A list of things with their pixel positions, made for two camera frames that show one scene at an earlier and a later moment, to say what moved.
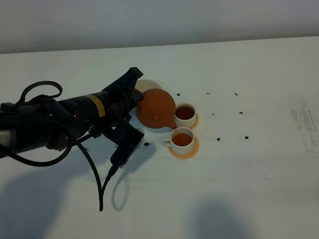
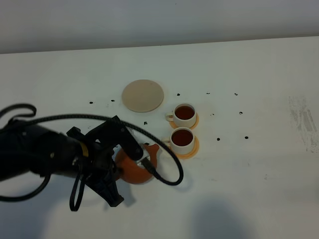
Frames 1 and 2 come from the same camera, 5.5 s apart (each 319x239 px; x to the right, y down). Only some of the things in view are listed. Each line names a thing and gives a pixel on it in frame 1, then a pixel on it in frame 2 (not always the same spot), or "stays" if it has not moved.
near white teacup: [181, 142] stays
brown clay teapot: [157, 109] to [130, 170]
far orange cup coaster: [197, 122] stays
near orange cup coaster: [188, 155] stays
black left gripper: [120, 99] to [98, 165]
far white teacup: [185, 115] stays
